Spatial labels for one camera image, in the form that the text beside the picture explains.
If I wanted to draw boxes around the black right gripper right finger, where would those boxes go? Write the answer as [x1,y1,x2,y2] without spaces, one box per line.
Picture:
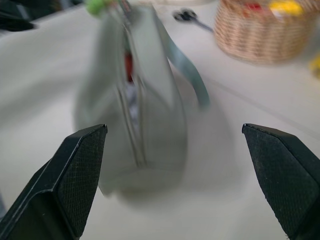
[241,123,320,240]

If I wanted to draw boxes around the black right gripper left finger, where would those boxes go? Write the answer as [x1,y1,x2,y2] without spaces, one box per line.
[0,124,108,240]

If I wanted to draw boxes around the grey-green zipper pouch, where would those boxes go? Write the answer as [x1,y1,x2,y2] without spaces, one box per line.
[72,0,211,198]

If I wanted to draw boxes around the yellow object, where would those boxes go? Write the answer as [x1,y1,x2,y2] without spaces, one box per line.
[309,53,320,80]

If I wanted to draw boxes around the woven wicker basket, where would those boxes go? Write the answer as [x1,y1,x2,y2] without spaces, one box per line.
[213,0,318,65]

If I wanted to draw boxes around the yellow packet in basket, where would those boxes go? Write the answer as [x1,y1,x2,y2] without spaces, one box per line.
[269,0,305,17]

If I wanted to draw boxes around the red packet in basket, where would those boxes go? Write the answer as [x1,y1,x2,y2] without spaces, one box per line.
[243,2,262,16]

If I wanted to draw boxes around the black object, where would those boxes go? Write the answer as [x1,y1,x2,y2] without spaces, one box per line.
[0,0,66,32]

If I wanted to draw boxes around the green bead zipper charm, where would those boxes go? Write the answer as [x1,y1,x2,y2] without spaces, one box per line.
[85,0,106,16]

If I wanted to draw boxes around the black scissors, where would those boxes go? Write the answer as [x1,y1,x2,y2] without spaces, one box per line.
[173,8,215,33]

